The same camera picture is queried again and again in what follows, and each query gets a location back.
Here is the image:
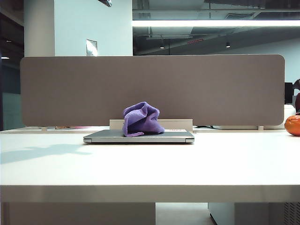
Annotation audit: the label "purple microfibre rag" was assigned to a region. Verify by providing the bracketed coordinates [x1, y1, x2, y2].
[122, 101, 165, 138]

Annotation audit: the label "white box behind laptop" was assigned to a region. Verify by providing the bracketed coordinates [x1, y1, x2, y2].
[109, 119, 193, 131]

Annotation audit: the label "silver closed laptop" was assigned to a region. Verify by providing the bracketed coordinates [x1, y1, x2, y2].
[83, 129, 195, 144]

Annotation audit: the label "grey fabric desk divider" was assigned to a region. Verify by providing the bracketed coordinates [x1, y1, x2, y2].
[20, 54, 285, 128]

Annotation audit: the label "colourful papers behind divider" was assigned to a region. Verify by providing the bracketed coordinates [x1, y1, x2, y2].
[46, 126, 110, 130]

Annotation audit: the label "white desk support panel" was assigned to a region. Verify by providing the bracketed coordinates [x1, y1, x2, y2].
[8, 202, 156, 225]

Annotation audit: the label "white plastic appliance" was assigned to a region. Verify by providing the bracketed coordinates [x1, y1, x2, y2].
[284, 104, 297, 117]

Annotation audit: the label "white under-desk cabinet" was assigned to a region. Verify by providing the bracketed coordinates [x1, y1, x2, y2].
[208, 202, 300, 225]

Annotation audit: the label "black computer monitor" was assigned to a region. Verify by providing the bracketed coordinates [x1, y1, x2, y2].
[285, 82, 294, 104]

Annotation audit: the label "orange mandarin fruit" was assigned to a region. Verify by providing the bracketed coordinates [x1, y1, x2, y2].
[284, 113, 300, 136]

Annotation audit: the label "person in red top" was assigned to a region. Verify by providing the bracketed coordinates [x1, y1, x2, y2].
[292, 78, 300, 113]

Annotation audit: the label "framed wall poster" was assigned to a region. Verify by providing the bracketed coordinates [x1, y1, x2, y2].
[85, 39, 98, 57]

